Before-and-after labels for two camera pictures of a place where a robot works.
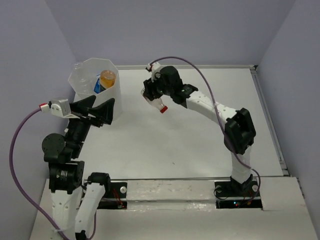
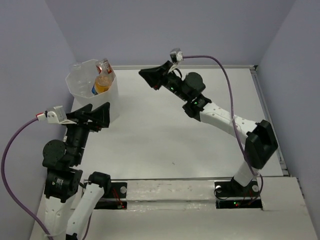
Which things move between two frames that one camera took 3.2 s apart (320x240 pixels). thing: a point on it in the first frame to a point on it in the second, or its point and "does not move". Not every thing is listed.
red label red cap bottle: x=157 y=102 to x=103 y=67
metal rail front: x=154 y=178 does not move
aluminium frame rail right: x=253 y=69 does not move
